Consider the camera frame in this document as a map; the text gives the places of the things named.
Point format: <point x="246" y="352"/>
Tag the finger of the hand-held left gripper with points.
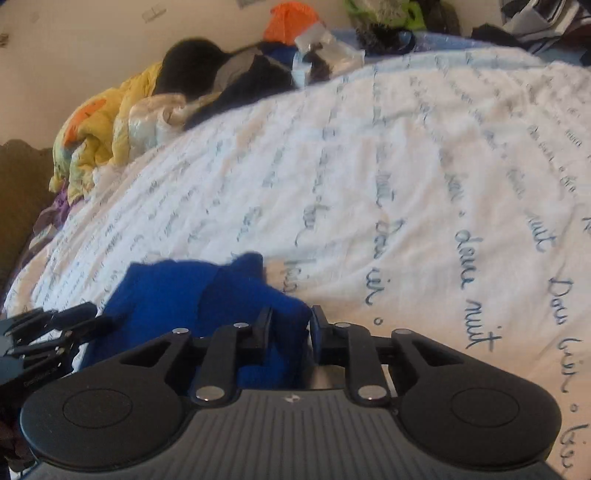
<point x="83" y="330"/>
<point x="55" y="318"/>

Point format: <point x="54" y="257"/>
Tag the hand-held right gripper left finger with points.
<point x="264" y="327"/>

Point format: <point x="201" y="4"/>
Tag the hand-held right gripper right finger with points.
<point x="315" y="339"/>

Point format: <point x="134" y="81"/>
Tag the blue knitted sweater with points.
<point x="175" y="295"/>

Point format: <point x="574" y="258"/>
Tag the pile of dark clothes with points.
<point x="531" y="18"/>

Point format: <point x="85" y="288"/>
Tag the purple cloth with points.
<point x="57" y="212"/>

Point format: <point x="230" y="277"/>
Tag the brown headboard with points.
<point x="23" y="194"/>

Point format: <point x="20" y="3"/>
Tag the yellow printed quilt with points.
<point x="97" y="138"/>

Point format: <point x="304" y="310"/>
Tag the white script-printed bed sheet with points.
<point x="369" y="161"/>

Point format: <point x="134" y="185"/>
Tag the black cloth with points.
<point x="258" y="83"/>

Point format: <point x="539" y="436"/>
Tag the grey cloth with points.
<point x="235" y="69"/>

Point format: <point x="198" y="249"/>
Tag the small blue cloth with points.
<point x="281" y="55"/>

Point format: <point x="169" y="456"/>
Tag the orange plastic bag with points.
<point x="288" y="23"/>

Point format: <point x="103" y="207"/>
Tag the light blue bed sheet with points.
<point x="461" y="44"/>

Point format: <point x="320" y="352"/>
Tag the green and black items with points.
<point x="415" y="14"/>

